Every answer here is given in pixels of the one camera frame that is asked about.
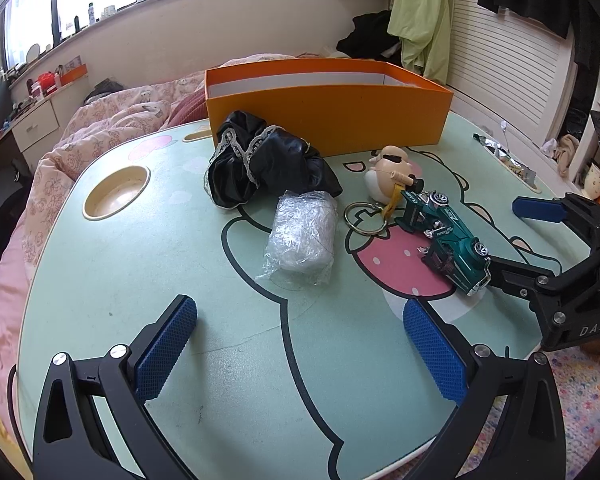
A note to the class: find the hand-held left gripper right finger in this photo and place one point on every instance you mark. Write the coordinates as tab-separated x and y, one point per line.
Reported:
435	355

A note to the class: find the red jar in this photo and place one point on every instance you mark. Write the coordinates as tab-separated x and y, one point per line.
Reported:
47	81

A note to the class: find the white drawer cabinet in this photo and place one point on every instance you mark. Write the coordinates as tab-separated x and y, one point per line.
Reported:
35	125

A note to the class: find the round mirror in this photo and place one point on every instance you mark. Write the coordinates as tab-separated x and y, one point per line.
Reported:
33	51

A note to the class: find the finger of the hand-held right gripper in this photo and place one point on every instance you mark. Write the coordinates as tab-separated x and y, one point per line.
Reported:
535	209
520	277

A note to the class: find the silver foil wrapper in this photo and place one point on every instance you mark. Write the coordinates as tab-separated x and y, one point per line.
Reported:
495	147

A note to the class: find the grey patterned pouch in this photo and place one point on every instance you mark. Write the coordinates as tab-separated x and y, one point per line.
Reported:
105	90

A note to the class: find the orange cardboard box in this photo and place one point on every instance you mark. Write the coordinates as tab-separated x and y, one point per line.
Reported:
330	110

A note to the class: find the black clothes pile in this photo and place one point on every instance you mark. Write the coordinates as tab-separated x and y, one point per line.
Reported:
370	35

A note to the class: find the cartoon print desktop table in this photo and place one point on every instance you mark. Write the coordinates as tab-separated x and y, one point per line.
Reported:
180	260

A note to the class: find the clear plastic bundle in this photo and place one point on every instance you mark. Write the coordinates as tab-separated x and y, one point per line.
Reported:
300	235

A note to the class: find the colourful knit sweater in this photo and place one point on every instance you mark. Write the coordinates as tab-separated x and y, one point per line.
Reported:
585	410

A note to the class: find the pink bed sheet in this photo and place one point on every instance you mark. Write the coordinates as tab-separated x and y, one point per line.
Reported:
0	335

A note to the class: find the white patterned mug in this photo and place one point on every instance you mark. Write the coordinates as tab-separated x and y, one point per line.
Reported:
594	182

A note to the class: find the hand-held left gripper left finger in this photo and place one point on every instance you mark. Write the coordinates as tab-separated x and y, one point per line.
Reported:
165	350

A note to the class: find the black lace-trimmed cloth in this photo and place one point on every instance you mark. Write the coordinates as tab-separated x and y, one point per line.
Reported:
280	160

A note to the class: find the black monitor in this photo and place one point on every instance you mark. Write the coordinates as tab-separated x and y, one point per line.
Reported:
0	102

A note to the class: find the light green hanging garment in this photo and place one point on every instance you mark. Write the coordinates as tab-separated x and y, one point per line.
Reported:
420	10

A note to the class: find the small orange box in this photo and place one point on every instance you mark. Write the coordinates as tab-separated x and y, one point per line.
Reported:
74	74

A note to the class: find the white slatted closet door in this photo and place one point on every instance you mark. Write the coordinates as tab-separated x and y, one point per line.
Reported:
505	60

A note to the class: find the green toy car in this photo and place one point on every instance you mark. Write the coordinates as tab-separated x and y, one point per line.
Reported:
455	245

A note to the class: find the pink floral quilt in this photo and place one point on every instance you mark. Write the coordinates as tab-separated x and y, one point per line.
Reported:
120	115

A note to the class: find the beige plush toy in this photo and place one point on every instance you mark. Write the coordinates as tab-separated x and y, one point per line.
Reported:
566	155

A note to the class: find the red pillow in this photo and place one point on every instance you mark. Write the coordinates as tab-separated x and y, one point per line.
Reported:
190	107

